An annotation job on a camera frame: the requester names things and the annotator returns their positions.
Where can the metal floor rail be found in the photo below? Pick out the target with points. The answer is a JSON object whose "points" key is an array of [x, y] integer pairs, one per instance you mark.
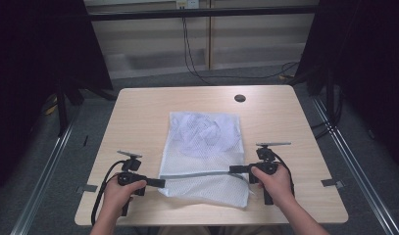
{"points": [[360, 182], [40, 186]]}

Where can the white wall outlet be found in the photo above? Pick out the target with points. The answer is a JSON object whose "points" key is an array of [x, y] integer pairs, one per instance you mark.
{"points": [[187, 4]]}

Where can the black curtain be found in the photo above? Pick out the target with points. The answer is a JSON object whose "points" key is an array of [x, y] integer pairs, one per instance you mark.
{"points": [[367, 65], [33, 65]]}

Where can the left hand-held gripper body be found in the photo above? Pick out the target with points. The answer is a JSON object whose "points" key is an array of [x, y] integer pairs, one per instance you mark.
{"points": [[130, 178]]}

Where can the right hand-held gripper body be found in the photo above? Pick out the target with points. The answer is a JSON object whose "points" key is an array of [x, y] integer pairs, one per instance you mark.
{"points": [[267, 166]]}

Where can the person's right hand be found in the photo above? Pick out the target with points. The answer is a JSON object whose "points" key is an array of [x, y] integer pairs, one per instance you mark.
{"points": [[277, 186]]}

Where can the black stand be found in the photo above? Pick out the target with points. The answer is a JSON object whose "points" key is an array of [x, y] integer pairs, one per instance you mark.
{"points": [[61, 111], [331, 98]]}

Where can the person's left hand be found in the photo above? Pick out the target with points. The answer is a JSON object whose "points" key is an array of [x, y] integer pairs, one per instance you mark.
{"points": [[117, 196]]}

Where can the white mesh laundry bag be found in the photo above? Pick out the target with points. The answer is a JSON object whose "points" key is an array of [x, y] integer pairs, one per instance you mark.
{"points": [[203, 192]]}

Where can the white garment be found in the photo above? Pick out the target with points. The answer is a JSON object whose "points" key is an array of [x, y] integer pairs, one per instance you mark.
{"points": [[203, 137]]}

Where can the grey tape piece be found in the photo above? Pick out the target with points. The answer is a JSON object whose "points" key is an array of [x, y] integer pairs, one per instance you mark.
{"points": [[87, 188], [332, 183]]}

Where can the person's legs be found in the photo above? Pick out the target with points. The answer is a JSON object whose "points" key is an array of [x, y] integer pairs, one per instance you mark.
{"points": [[220, 231]]}

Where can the black horizontal bar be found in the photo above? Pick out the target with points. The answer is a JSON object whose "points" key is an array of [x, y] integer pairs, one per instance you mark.
{"points": [[203, 13]]}

